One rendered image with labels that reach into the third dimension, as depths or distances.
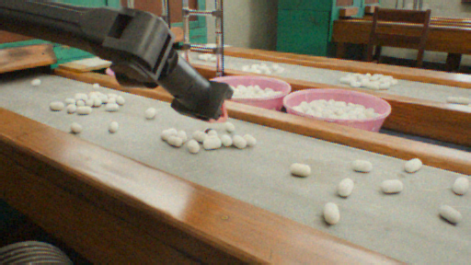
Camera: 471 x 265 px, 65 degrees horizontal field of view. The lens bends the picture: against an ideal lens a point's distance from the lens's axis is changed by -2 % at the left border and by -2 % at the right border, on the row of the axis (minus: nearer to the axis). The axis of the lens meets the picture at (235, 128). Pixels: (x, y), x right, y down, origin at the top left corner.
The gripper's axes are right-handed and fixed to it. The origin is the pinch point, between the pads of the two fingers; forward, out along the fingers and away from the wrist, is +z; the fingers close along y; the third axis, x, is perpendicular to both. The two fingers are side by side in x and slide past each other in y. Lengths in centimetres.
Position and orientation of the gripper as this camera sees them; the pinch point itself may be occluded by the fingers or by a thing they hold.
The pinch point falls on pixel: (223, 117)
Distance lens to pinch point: 72.1
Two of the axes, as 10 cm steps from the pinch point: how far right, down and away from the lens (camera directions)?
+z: 4.4, 3.9, 8.1
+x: -3.8, 9.0, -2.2
